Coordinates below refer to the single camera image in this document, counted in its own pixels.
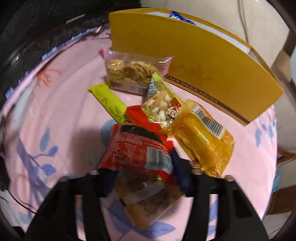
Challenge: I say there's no red snack packet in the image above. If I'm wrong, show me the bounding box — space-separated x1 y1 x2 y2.
97 124 176 184

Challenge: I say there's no tan kraft snack packet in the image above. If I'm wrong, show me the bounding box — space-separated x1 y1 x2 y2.
114 173 183 229

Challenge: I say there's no long yellow snack bar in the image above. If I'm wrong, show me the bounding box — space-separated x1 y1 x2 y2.
88 83 131 124

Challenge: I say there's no blue cocoa biscuit packet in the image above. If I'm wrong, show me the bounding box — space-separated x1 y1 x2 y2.
169 11 195 25

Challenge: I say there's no yellow transparent bread packet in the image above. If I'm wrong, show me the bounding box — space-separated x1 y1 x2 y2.
162 99 234 178

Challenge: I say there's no small mushroom candy packet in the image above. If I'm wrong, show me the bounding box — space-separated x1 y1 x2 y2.
125 72 186 133

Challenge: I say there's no yellow cardboard shoe box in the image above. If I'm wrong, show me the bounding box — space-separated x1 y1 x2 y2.
109 8 283 125

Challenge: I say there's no pink twisted cookie packet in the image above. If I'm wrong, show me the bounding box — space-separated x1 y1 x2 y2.
99 48 173 96

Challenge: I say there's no grey plug with cable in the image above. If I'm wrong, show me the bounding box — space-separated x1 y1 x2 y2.
237 0 249 43

